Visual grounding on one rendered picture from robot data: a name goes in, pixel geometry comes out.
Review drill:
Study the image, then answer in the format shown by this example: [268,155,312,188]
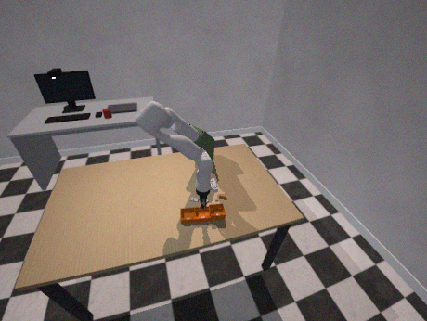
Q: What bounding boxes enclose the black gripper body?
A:
[196,189,210,201]

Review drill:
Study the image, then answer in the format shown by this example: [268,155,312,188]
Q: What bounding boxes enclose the orange open-top bins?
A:
[180,203,226,224]

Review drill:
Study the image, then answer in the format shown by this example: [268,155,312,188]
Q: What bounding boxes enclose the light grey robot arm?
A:
[136,101,218,193]

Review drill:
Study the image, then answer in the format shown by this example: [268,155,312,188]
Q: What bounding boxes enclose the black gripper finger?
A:
[200,196,207,206]

